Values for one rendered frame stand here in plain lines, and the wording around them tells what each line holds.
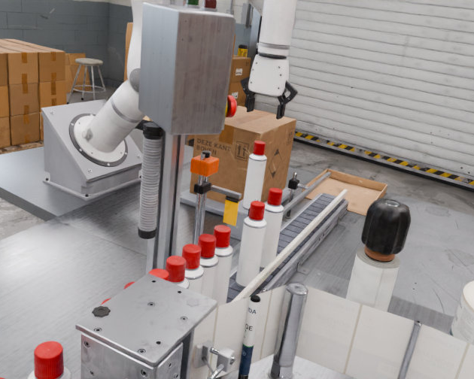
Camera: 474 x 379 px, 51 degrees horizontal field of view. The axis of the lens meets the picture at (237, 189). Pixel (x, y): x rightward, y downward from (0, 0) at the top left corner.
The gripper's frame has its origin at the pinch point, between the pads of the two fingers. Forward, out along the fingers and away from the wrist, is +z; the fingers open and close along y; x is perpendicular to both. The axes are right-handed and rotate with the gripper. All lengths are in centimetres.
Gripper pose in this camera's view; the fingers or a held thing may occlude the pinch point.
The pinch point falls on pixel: (265, 111)
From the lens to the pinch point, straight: 139.7
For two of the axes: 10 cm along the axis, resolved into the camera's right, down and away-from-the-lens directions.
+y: 8.7, 2.7, -4.1
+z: -1.2, 9.2, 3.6
